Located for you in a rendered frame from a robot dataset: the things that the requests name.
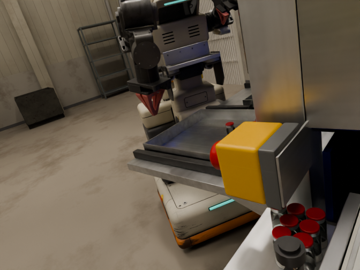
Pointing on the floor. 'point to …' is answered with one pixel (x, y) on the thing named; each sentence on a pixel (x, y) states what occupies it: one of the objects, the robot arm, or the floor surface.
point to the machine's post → (280, 80)
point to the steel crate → (39, 107)
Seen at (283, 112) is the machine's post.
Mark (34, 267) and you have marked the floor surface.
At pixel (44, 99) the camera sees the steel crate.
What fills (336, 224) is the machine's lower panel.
